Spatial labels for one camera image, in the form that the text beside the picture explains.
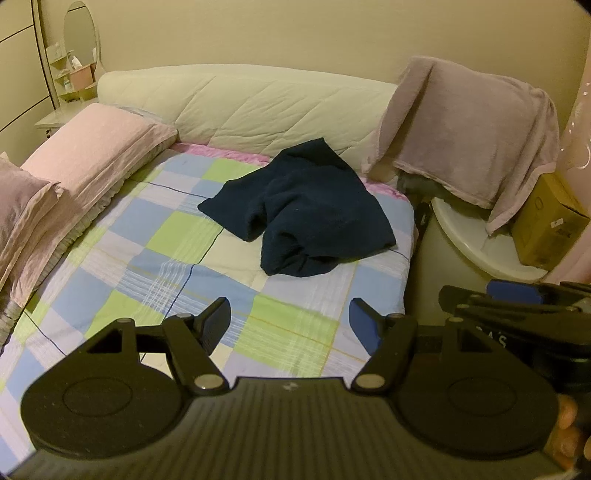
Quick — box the white wardrobe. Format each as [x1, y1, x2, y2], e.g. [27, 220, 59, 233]
[0, 0, 52, 136]

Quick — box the mauve pillow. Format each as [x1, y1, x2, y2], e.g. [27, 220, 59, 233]
[0, 151, 63, 289]

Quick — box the cream quilted blanket roll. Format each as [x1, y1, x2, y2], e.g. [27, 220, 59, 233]
[97, 65, 400, 160]

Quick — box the oval mirror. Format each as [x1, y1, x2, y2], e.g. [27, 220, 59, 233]
[63, 1, 101, 79]

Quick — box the checkered bed sheet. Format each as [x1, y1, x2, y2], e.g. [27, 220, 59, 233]
[0, 142, 416, 462]

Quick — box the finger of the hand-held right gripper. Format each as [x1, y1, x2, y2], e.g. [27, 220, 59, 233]
[486, 279, 591, 306]
[438, 285, 591, 324]

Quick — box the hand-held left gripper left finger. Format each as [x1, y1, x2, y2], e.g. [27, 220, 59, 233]
[69, 298, 232, 397]

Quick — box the mauve towel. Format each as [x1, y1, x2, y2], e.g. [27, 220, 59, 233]
[362, 55, 561, 236]

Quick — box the white round nightstand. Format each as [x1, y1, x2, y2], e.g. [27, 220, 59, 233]
[406, 196, 550, 324]

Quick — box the person's right hand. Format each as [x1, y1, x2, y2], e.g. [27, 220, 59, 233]
[551, 394, 583, 469]

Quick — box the navy blue sweater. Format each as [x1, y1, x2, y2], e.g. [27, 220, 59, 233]
[198, 137, 398, 278]

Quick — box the pink storage box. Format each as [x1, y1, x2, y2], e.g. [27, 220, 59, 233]
[69, 65, 98, 90]

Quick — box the pink pillow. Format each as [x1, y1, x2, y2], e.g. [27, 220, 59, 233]
[21, 102, 180, 241]

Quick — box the white dressing table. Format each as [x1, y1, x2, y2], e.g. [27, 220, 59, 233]
[34, 0, 102, 139]

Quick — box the cardboard box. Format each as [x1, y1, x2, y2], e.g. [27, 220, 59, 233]
[510, 172, 591, 271]

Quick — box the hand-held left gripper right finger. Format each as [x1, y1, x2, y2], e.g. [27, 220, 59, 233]
[348, 298, 509, 397]

